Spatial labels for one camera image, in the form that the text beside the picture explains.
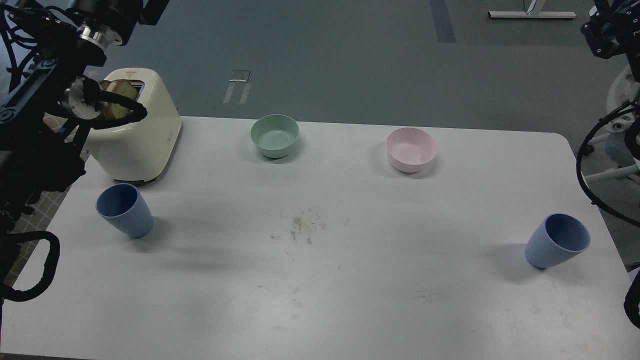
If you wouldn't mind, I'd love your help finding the blue cup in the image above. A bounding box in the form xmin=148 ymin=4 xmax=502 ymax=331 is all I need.
xmin=525 ymin=213 xmax=591 ymax=270
xmin=95 ymin=183 xmax=154 ymax=239

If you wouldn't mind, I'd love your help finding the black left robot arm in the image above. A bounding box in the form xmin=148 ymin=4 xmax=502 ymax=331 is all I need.
xmin=0 ymin=0 xmax=169 ymax=302

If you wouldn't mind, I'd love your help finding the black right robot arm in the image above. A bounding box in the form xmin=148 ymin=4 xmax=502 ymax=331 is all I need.
xmin=580 ymin=0 xmax=640 ymax=60

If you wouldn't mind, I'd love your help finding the green bowl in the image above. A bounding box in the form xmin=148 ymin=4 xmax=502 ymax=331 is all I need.
xmin=250 ymin=114 xmax=300 ymax=159

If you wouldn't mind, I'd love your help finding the pink bowl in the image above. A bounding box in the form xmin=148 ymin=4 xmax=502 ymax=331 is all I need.
xmin=385 ymin=127 xmax=438 ymax=174

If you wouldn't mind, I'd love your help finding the cream white toaster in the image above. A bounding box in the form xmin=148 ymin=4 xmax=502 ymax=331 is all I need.
xmin=86 ymin=67 xmax=182 ymax=183

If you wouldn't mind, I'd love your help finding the front toast slice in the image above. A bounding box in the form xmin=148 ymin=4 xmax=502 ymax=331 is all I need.
xmin=102 ymin=79 xmax=138 ymax=120

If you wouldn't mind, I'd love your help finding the toast slice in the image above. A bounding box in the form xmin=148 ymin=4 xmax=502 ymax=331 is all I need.
xmin=102 ymin=79 xmax=138 ymax=120
xmin=98 ymin=79 xmax=112 ymax=91

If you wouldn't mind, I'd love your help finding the rear toast slice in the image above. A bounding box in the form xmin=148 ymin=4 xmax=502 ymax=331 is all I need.
xmin=98 ymin=79 xmax=112 ymax=91

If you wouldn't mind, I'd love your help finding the white desk foot bar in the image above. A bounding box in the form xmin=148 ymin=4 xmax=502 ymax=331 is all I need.
xmin=487 ymin=11 xmax=577 ymax=20

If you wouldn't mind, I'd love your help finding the beige checkered cloth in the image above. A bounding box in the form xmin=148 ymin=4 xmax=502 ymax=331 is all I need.
xmin=1 ymin=113 xmax=87 ymax=287

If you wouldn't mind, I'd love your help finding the black cable right side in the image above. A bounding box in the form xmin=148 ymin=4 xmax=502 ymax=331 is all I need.
xmin=576 ymin=102 xmax=640 ymax=228

